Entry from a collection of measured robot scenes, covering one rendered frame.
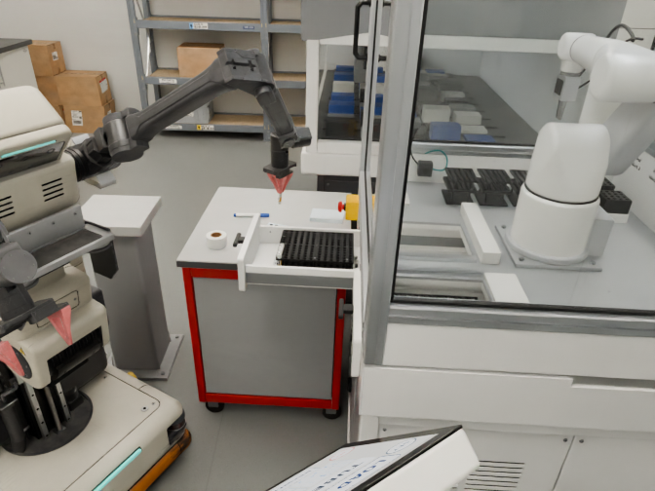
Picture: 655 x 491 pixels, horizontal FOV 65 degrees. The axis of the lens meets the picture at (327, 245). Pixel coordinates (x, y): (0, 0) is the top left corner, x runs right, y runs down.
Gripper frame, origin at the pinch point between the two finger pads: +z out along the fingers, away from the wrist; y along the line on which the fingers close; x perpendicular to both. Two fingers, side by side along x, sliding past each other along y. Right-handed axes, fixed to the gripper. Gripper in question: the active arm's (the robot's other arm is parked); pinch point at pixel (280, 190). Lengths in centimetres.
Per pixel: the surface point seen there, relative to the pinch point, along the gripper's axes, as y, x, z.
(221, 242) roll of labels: -14.4, 14.5, 18.3
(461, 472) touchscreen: -85, -89, -26
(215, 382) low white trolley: -25, 14, 77
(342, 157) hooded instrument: 59, 11, 10
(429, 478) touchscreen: -88, -87, -27
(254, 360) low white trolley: -17, 0, 65
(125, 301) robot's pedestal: -25, 62, 59
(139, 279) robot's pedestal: -21, 55, 48
